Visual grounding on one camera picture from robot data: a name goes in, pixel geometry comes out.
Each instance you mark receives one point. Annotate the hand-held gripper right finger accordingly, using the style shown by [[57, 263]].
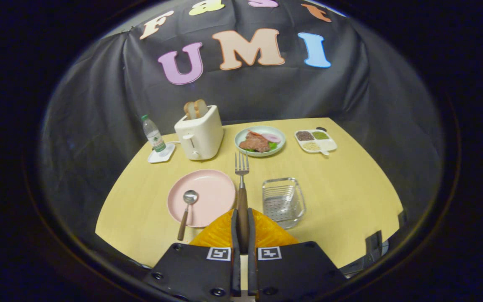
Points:
[[251, 272]]

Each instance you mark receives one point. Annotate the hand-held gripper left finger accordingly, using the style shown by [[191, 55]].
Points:
[[235, 272]]

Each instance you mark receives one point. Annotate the clear perforated drain basket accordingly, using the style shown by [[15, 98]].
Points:
[[283, 205]]

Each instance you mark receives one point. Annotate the pink plate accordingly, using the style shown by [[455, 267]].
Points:
[[212, 197]]

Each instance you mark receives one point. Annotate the green lettuce leaf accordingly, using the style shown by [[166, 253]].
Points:
[[272, 146]]

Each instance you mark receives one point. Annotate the brown cooked meat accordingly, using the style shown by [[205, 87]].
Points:
[[256, 144]]

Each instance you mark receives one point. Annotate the pale green plate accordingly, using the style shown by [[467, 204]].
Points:
[[281, 143]]

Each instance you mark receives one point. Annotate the white square coaster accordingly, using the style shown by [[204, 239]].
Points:
[[162, 158]]

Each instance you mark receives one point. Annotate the pink ham slice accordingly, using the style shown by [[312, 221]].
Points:
[[271, 138]]

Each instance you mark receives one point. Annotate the white toaster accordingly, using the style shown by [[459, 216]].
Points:
[[201, 138]]

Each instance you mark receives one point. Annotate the orange food piece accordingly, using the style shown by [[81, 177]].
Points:
[[254, 133]]

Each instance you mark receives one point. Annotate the white divided dish with grains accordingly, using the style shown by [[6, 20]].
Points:
[[327, 144]]

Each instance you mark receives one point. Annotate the clear plastic water bottle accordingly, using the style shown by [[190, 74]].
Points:
[[153, 134]]

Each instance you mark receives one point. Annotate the toasted bread slice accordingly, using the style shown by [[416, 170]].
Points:
[[189, 110], [201, 107]]

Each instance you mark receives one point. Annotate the black chair frame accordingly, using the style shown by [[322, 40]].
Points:
[[373, 243]]

